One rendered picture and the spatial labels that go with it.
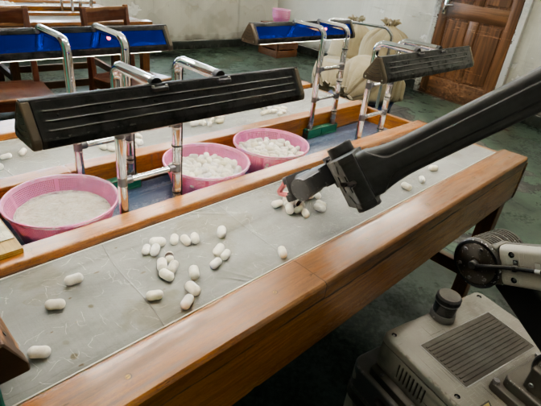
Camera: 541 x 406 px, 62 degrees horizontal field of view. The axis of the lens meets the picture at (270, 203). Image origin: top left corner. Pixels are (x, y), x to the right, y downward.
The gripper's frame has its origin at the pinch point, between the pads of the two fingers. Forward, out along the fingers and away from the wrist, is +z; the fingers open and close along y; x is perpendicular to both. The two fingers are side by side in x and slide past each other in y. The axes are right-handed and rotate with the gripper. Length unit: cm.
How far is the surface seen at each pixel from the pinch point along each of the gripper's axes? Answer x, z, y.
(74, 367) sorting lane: 15, -13, 68
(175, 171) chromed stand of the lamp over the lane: -14.2, 7.2, 24.9
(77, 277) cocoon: 2, 0, 58
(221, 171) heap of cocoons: -12.2, 19.3, 2.1
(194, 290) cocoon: 12.1, -13.5, 43.1
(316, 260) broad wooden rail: 17.0, -21.5, 16.9
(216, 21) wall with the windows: -269, 391, -367
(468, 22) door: -105, 101, -456
